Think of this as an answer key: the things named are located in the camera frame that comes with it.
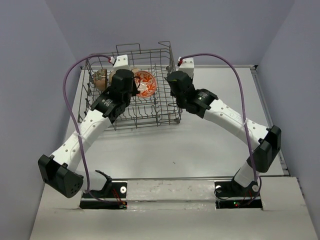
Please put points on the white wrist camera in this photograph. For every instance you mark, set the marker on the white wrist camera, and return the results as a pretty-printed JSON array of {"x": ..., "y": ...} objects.
[
  {"x": 121, "y": 63},
  {"x": 187, "y": 66}
]

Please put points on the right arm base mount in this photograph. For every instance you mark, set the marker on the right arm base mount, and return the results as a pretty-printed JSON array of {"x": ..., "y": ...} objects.
[{"x": 230, "y": 195}]

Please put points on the brown glazed bowl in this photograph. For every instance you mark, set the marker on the brown glazed bowl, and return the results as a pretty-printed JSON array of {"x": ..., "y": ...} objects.
[{"x": 100, "y": 79}]

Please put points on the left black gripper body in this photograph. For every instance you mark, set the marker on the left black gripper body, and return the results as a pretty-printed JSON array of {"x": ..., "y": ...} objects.
[{"x": 133, "y": 92}]

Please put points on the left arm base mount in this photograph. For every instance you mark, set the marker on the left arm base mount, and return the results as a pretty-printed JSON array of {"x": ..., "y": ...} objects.
[{"x": 109, "y": 195}]

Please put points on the orange floral bowl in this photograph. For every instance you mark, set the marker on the orange floral bowl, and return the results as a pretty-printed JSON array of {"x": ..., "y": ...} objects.
[{"x": 146, "y": 84}]

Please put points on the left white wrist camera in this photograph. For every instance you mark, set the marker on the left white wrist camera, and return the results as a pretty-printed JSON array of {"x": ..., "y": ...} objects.
[{"x": 121, "y": 63}]

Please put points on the metal rail bar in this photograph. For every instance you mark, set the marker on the metal rail bar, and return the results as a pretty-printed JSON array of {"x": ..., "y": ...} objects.
[{"x": 215, "y": 178}]

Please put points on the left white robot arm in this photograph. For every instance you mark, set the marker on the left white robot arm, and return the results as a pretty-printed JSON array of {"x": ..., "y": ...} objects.
[{"x": 59, "y": 169}]

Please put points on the white bowl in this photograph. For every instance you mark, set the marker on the white bowl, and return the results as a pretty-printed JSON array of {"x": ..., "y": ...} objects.
[
  {"x": 134, "y": 70},
  {"x": 110, "y": 77}
]

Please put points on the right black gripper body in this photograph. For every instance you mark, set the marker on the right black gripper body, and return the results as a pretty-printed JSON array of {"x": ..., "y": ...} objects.
[{"x": 179, "y": 101}]

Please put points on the grey wire dish rack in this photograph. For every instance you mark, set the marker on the grey wire dish rack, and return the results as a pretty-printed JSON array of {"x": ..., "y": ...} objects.
[{"x": 158, "y": 110}]

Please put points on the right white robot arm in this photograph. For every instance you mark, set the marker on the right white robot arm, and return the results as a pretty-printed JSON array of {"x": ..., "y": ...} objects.
[{"x": 264, "y": 142}]

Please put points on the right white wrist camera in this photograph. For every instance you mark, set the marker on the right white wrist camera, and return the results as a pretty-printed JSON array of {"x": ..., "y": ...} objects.
[{"x": 187, "y": 66}]

